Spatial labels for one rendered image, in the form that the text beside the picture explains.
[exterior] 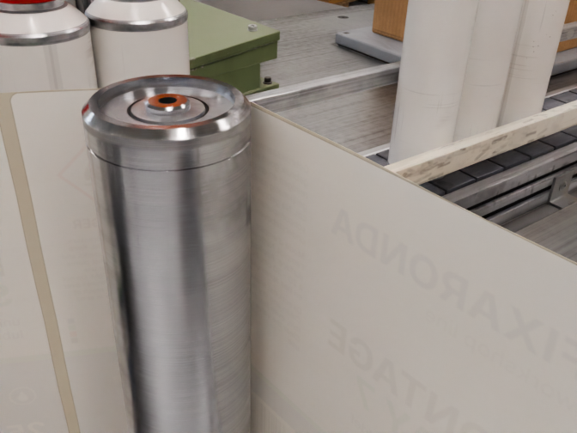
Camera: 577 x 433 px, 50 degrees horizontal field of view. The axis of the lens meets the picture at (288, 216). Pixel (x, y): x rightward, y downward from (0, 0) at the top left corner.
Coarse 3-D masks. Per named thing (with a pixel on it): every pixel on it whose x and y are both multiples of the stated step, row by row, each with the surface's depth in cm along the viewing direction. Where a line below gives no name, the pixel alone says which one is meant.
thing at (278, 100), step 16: (576, 32) 65; (384, 64) 51; (320, 80) 47; (336, 80) 48; (352, 80) 48; (368, 80) 50; (384, 80) 51; (256, 96) 44; (272, 96) 44; (288, 96) 45; (304, 96) 46; (320, 96) 47; (336, 96) 48
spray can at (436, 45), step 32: (416, 0) 45; (448, 0) 44; (416, 32) 46; (448, 32) 45; (416, 64) 47; (448, 64) 46; (416, 96) 48; (448, 96) 48; (416, 128) 49; (448, 128) 49
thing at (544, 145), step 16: (560, 96) 70; (576, 96) 70; (576, 128) 62; (528, 144) 59; (544, 144) 59; (560, 144) 59; (384, 160) 55; (496, 160) 55; (512, 160) 56; (528, 160) 56; (448, 176) 52; (464, 176) 53; (480, 176) 53; (448, 192) 51
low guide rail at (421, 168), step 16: (544, 112) 56; (560, 112) 56; (576, 112) 58; (496, 128) 53; (512, 128) 53; (528, 128) 54; (544, 128) 56; (560, 128) 57; (448, 144) 49; (464, 144) 50; (480, 144) 50; (496, 144) 52; (512, 144) 53; (416, 160) 47; (432, 160) 47; (448, 160) 49; (464, 160) 50; (480, 160) 51; (416, 176) 47; (432, 176) 48
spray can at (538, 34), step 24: (528, 0) 52; (552, 0) 52; (528, 24) 53; (552, 24) 53; (528, 48) 54; (552, 48) 54; (528, 72) 55; (504, 96) 57; (528, 96) 56; (504, 120) 57
